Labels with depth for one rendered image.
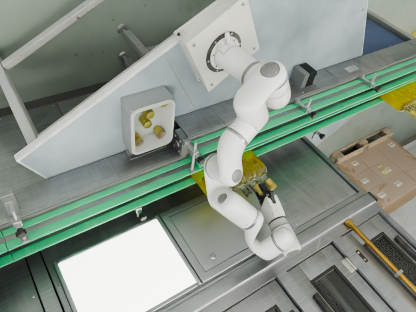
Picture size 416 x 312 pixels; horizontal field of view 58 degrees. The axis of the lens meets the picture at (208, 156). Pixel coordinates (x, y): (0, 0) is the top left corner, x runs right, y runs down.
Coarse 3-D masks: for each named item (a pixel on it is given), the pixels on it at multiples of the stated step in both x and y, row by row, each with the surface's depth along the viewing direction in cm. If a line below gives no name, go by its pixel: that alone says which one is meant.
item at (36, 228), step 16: (336, 112) 189; (256, 144) 166; (144, 176) 146; (160, 176) 147; (176, 176) 148; (112, 192) 139; (128, 192) 140; (144, 192) 141; (64, 208) 132; (80, 208) 133; (96, 208) 134; (32, 224) 126; (48, 224) 128; (64, 224) 128; (0, 240) 122; (16, 240) 122; (32, 240) 123
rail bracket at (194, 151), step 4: (184, 140) 145; (188, 140) 146; (184, 144) 145; (188, 144) 145; (196, 144) 139; (188, 148) 144; (192, 148) 144; (196, 148) 141; (192, 152) 142; (196, 152) 142; (192, 156) 143; (196, 156) 141; (192, 160) 146; (200, 160) 139; (204, 160) 141; (192, 164) 147; (200, 164) 141; (188, 168) 150; (192, 168) 149; (192, 172) 149
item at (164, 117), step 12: (144, 108) 129; (156, 108) 142; (168, 108) 139; (132, 120) 129; (156, 120) 147; (168, 120) 143; (132, 132) 133; (144, 132) 148; (168, 132) 147; (132, 144) 138; (144, 144) 146; (156, 144) 147
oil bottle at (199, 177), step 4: (200, 172) 153; (192, 176) 157; (196, 176) 154; (200, 176) 152; (196, 180) 155; (200, 180) 152; (204, 180) 151; (200, 184) 153; (204, 184) 150; (204, 188) 151; (204, 192) 152
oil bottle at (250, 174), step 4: (244, 160) 160; (244, 164) 159; (248, 164) 159; (244, 168) 157; (248, 168) 158; (252, 168) 158; (244, 172) 156; (248, 172) 156; (252, 172) 156; (248, 176) 155; (252, 176) 155; (256, 176) 157; (248, 180) 155; (252, 180) 156
